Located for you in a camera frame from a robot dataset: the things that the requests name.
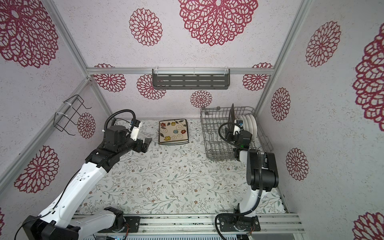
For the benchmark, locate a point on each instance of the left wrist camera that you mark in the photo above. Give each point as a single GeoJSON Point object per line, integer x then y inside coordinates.
{"type": "Point", "coordinates": [135, 129]}

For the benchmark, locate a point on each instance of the black wire wall holder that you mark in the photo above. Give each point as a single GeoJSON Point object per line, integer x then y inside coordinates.
{"type": "Point", "coordinates": [64, 117]}

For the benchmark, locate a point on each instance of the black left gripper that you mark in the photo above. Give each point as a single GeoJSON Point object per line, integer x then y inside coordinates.
{"type": "Point", "coordinates": [139, 144]}

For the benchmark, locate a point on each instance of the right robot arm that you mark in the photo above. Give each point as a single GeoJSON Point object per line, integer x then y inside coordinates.
{"type": "Point", "coordinates": [261, 175]}

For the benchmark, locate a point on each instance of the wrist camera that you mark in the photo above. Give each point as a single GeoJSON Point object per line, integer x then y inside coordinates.
{"type": "Point", "coordinates": [135, 129]}
{"type": "Point", "coordinates": [238, 127]}

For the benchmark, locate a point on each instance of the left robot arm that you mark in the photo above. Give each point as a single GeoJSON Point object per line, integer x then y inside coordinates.
{"type": "Point", "coordinates": [116, 143]}

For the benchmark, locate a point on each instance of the floral table mat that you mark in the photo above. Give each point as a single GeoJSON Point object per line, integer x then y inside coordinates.
{"type": "Point", "coordinates": [170, 179]}

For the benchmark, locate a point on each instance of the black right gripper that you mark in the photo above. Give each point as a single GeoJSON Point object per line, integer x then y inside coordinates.
{"type": "Point", "coordinates": [230, 136]}

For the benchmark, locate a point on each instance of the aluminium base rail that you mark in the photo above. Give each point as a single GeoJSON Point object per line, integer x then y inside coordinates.
{"type": "Point", "coordinates": [177, 225]}

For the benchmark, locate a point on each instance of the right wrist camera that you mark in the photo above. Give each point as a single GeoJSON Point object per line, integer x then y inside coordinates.
{"type": "Point", "coordinates": [238, 127]}

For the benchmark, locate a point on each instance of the grey wire dish rack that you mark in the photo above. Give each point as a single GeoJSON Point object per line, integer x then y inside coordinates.
{"type": "Point", "coordinates": [216, 148]}

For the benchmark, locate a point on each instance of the grey wall shelf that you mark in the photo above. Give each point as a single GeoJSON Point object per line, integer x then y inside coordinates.
{"type": "Point", "coordinates": [191, 80]}

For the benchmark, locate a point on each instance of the black square plate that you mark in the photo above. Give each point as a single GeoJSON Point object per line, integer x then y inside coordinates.
{"type": "Point", "coordinates": [232, 119]}
{"type": "Point", "coordinates": [174, 130]}

